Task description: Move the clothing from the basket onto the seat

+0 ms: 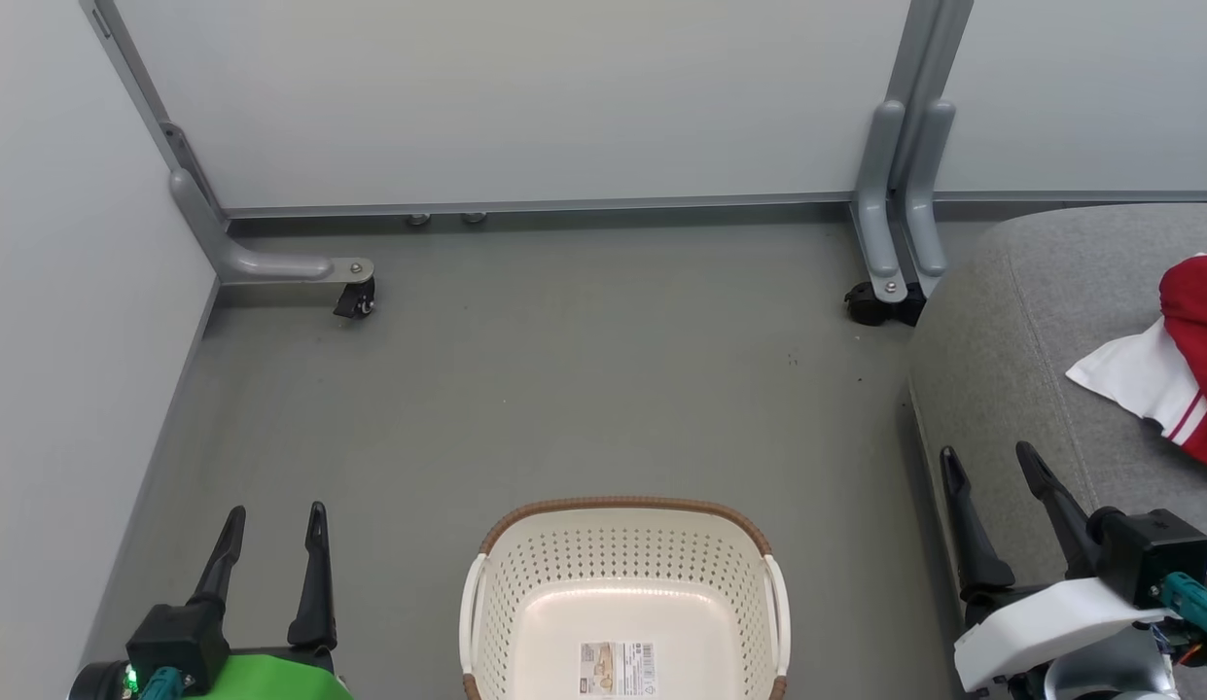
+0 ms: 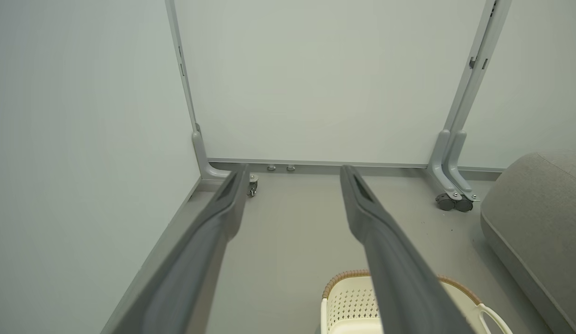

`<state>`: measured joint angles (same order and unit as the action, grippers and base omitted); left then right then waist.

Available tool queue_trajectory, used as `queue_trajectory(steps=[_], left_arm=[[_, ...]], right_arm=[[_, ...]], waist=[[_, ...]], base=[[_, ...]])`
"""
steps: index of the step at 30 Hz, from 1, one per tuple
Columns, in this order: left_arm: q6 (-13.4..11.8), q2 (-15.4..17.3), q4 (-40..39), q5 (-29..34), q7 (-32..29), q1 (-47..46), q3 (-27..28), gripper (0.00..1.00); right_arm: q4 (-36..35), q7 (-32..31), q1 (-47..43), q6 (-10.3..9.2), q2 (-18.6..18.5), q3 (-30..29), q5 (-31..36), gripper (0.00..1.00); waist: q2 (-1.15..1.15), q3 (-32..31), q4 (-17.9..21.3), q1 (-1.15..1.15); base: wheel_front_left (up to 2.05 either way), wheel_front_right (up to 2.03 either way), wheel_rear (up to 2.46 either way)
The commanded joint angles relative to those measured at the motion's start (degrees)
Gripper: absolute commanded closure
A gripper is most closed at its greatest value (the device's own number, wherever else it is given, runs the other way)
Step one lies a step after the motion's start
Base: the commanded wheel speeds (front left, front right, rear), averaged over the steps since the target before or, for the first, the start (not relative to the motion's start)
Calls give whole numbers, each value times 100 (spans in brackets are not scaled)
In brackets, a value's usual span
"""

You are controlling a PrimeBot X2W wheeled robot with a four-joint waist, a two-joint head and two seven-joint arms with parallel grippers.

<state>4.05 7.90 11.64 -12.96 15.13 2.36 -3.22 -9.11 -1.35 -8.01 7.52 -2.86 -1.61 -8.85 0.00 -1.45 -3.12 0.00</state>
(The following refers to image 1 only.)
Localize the red and white garment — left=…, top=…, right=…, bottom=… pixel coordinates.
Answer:
left=1066, top=255, right=1207, bottom=473

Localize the grey metal partition post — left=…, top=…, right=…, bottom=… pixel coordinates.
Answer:
left=78, top=0, right=227, bottom=213
left=888, top=0, right=976, bottom=193

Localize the grey metal partition foot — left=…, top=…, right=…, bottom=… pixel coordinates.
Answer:
left=169, top=167, right=375, bottom=288
left=852, top=99, right=908, bottom=304
left=905, top=99, right=957, bottom=279

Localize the paper label sticker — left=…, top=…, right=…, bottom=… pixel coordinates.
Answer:
left=579, top=641, right=656, bottom=697

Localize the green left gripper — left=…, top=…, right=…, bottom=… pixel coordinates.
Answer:
left=180, top=502, right=356, bottom=700

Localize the grey fabric sofa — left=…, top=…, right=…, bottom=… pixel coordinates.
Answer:
left=905, top=202, right=1207, bottom=700

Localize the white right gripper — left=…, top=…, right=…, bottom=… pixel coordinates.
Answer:
left=941, top=441, right=1168, bottom=693

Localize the cream perforated laundry basket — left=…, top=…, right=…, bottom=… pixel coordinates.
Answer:
left=459, top=497, right=792, bottom=700

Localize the black caster wheel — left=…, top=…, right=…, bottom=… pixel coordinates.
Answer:
left=333, top=277, right=377, bottom=320
left=844, top=280, right=927, bottom=328

